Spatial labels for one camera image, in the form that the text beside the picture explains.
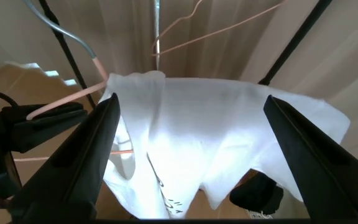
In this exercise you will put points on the white laundry basket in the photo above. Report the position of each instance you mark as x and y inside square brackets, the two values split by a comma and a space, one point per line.
[259, 214]

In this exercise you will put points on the beige curtain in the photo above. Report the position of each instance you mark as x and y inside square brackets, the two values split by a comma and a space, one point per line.
[213, 62]

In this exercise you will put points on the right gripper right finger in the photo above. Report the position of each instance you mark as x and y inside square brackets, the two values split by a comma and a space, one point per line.
[328, 174]

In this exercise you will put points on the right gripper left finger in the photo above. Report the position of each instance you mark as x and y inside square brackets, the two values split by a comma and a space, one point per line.
[70, 168]

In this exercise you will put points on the white printed T-shirt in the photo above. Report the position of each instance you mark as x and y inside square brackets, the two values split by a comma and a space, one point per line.
[213, 124]

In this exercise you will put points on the black shorts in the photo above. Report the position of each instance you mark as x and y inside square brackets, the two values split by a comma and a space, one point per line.
[256, 193]

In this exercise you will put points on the black clothes rack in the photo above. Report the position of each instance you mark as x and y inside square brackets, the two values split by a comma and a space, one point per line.
[294, 40]

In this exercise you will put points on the pink clothes hanger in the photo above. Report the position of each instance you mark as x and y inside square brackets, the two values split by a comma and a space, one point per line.
[197, 38]
[67, 98]

